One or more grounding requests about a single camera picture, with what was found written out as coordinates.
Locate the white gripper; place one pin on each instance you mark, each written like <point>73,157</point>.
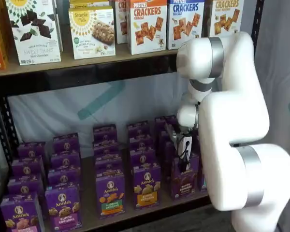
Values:
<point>189,152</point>

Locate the purple Annie's box brown patch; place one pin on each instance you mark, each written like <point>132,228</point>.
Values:
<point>184,183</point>

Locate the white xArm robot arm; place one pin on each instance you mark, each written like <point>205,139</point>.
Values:
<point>232,120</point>

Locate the purple Annie's snack box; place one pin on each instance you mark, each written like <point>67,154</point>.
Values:
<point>65,159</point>
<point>168,157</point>
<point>62,177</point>
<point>142,157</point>
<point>137,129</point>
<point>105,133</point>
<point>106,148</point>
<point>31,151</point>
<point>26,166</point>
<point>140,142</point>
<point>108,165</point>
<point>24,184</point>
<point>197,145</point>
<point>66,143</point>
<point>163,122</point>
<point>163,139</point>

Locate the purple Annie's box yellow patch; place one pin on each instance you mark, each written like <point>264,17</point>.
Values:
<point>146,186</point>

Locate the purple Annie's box green patch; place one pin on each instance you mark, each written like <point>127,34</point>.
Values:
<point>110,198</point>

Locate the wooden shelf board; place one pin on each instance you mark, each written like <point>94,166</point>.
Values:
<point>88,193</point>
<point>87,64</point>

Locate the purple Annie's bunny grahams box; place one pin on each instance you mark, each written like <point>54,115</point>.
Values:
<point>62,210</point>

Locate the orange cheddar pretzel crackers box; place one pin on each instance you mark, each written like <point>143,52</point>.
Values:
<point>147,36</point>

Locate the blue sea salt crackers box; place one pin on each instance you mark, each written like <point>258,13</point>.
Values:
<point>183,24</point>

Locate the yellow honey mustard crackers box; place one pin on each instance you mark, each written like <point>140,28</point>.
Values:
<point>227,19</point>

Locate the pale pretzel crackers box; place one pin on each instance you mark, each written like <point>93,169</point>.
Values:
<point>120,24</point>

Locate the Simple Mills bar box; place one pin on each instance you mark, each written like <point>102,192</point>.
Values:
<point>91,36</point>

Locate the purple Annie's box pink patch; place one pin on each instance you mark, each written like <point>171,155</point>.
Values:
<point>19,215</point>

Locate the Simple Mills yellow box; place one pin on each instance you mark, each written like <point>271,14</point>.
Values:
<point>91,3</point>

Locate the white Sweet Thins box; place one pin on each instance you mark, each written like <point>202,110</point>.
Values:
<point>33,48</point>

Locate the pale fabric curtain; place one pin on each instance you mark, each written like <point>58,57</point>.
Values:
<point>285,72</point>

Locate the white backdrop cloth teal mark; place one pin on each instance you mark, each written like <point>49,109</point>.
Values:
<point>50,113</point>

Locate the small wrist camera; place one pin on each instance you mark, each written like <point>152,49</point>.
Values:
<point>171,134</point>

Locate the black metal shelf frame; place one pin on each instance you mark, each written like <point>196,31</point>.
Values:
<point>62,82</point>

